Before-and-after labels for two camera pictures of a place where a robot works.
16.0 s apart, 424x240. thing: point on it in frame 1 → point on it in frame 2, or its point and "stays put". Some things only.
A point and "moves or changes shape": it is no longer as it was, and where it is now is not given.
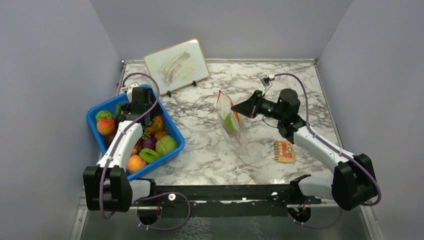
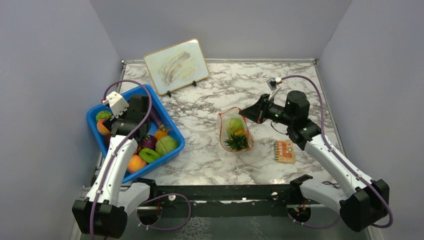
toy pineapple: x=157 y=129 → x=239 y=140
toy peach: x=105 y=126 stays put
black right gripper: x=249 y=107 stays put
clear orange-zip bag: x=228 y=119 moves or changes shape
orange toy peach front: x=134 y=163 stays put
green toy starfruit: x=148 y=155 stays put
